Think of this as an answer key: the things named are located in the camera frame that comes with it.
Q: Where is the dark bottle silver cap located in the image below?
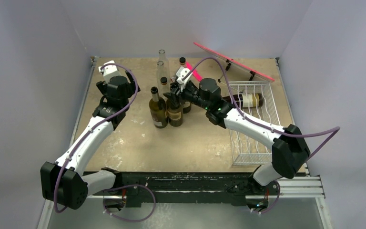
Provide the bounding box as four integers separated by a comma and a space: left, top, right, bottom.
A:
166, 99, 183, 127

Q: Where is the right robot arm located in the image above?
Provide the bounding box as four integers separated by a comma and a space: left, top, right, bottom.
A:
164, 78, 310, 194

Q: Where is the pink plastic clip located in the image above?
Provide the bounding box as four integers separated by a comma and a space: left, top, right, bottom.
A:
185, 62, 203, 82

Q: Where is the gold foil wine bottle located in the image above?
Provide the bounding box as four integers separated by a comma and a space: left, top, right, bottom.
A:
222, 93, 264, 109

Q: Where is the purple cable loop under table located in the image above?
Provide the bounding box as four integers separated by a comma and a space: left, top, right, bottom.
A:
102, 184, 158, 224

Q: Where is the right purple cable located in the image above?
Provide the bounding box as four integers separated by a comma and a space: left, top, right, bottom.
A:
183, 57, 341, 162

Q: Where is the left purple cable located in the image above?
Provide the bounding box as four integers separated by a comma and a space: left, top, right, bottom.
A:
52, 63, 139, 214

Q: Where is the white wire wine rack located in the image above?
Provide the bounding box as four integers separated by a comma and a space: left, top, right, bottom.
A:
228, 81, 281, 167

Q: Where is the clear bottle black cap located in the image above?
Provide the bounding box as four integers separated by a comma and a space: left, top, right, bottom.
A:
179, 57, 186, 68

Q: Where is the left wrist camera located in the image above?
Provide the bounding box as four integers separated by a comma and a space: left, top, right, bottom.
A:
98, 60, 121, 83

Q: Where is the dark green wine bottle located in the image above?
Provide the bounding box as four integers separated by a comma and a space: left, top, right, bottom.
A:
183, 101, 192, 114

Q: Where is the pink framed mirror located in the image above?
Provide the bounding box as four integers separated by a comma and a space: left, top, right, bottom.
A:
193, 42, 275, 83

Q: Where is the black table front frame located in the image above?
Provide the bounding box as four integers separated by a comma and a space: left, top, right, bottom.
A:
94, 171, 279, 208

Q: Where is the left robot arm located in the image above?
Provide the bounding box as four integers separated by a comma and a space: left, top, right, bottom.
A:
40, 69, 140, 213

